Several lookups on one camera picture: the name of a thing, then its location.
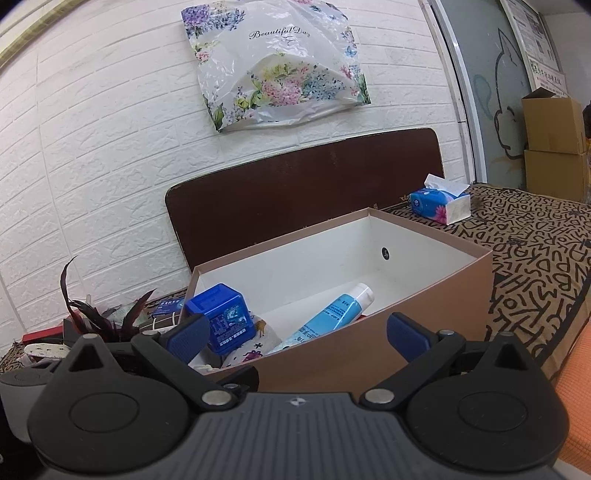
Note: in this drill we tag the blue tissue pack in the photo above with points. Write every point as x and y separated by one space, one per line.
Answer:
436 203

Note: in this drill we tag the orange cloth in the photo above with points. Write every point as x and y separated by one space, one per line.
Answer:
575 406

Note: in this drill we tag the floral plastic bag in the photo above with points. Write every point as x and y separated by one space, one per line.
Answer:
277 60

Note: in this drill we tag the blue flat medicine box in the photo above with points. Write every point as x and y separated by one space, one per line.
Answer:
168 305

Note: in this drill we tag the open cardboard box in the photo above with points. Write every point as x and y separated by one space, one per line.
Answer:
551 122

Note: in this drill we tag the white floral cloth pouch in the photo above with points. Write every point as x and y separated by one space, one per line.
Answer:
258 347

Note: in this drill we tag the large white door poster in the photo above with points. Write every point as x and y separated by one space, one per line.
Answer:
526 21

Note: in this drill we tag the letter-print brown tablecloth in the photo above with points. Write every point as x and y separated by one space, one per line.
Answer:
531 249

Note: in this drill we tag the red box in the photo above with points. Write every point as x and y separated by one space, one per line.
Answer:
44 333

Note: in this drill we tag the white spotted insole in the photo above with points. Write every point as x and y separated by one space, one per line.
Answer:
44 350

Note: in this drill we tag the blue cube box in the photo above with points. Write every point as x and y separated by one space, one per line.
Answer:
228 321

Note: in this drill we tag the dark red leafy plant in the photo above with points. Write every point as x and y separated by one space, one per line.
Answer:
92 314

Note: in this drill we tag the closed cardboard box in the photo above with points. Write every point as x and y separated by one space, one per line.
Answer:
554 175

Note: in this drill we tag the frosted glass door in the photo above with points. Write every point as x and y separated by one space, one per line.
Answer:
494 83

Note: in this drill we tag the dark brown wooden board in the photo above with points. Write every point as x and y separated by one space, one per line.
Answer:
286 194

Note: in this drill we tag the blue white cream tube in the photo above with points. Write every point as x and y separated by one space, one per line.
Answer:
328 316

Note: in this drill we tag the small white printed notice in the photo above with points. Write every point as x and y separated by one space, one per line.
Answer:
548 79

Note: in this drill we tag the gold picture frame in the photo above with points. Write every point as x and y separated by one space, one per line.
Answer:
27 41

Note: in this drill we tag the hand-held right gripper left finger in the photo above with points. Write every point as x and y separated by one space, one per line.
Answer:
187 339

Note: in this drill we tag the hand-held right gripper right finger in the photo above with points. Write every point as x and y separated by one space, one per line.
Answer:
406 338

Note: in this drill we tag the large white cardboard box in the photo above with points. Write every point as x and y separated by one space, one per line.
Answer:
323 258

